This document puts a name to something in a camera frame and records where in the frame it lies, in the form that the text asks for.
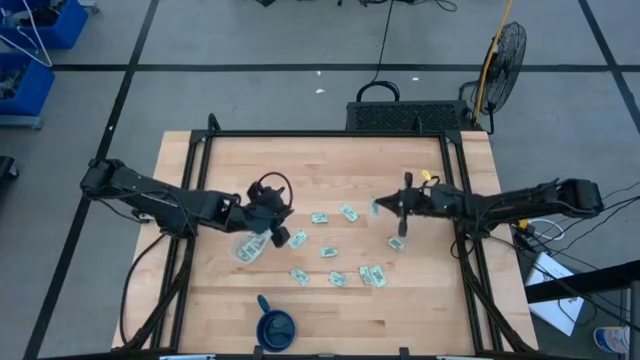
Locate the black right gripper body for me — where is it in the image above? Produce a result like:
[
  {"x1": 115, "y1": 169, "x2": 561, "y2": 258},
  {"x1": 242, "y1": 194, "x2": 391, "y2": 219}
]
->
[{"x1": 397, "y1": 172, "x2": 454, "y2": 238}]

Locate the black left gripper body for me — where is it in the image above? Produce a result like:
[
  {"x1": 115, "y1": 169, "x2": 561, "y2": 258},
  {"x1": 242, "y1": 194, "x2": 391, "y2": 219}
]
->
[{"x1": 239, "y1": 180, "x2": 296, "y2": 250}]

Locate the clear plastic container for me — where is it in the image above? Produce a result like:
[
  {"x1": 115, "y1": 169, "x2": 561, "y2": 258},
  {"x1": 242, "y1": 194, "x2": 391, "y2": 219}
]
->
[{"x1": 229, "y1": 228, "x2": 275, "y2": 265}]

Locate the black perforated case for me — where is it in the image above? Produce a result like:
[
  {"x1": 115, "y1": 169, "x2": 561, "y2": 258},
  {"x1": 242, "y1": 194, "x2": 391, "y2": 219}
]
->
[{"x1": 345, "y1": 99, "x2": 471, "y2": 134}]

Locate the dark blue mug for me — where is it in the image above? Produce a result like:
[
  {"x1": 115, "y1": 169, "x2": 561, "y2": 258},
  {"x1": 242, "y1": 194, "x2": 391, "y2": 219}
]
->
[{"x1": 255, "y1": 293, "x2": 297, "y2": 354}]

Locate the black floor fan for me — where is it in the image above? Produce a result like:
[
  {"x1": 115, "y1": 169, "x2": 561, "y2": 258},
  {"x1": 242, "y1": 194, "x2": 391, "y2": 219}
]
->
[{"x1": 459, "y1": 21, "x2": 528, "y2": 136}]

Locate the white paper booklet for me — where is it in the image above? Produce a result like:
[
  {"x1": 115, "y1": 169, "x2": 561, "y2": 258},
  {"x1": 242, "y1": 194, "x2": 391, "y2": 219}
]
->
[{"x1": 527, "y1": 251, "x2": 585, "y2": 337}]

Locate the black beam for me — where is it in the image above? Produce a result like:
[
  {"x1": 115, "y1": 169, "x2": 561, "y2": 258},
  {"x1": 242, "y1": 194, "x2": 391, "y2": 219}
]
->
[{"x1": 524, "y1": 259, "x2": 640, "y2": 305}]

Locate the white plastic bottle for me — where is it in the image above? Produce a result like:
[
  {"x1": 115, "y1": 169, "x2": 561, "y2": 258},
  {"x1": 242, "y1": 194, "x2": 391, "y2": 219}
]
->
[{"x1": 593, "y1": 325, "x2": 631, "y2": 355}]

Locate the blue storage bin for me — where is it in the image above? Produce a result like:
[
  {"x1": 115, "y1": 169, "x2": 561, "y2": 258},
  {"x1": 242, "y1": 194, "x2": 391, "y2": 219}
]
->
[
  {"x1": 0, "y1": 52, "x2": 56, "y2": 117},
  {"x1": 0, "y1": 0, "x2": 90, "y2": 50}
]

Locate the grey pallet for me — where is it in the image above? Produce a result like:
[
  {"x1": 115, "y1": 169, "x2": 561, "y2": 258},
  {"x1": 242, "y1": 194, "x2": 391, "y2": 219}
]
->
[{"x1": 0, "y1": 114, "x2": 44, "y2": 130}]

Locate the black floor object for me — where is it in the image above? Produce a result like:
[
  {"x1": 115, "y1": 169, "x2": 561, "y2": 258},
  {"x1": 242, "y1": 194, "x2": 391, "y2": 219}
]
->
[{"x1": 0, "y1": 155, "x2": 20, "y2": 184}]

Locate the black metal table frame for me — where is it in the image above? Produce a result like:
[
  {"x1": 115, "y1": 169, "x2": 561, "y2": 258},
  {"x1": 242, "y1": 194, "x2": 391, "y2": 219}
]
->
[{"x1": 112, "y1": 113, "x2": 539, "y2": 360}]

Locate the black floor cable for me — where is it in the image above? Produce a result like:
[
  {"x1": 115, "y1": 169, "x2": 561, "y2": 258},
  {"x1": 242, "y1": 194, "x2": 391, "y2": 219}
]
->
[{"x1": 355, "y1": 0, "x2": 401, "y2": 104}]

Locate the yellow cable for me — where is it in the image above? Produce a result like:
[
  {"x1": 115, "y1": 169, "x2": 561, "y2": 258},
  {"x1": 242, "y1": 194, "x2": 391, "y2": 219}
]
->
[{"x1": 473, "y1": 0, "x2": 515, "y2": 119}]

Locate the white cable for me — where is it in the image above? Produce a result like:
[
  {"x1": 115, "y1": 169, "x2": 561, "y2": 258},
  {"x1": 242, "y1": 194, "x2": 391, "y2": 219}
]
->
[{"x1": 0, "y1": 0, "x2": 54, "y2": 69}]

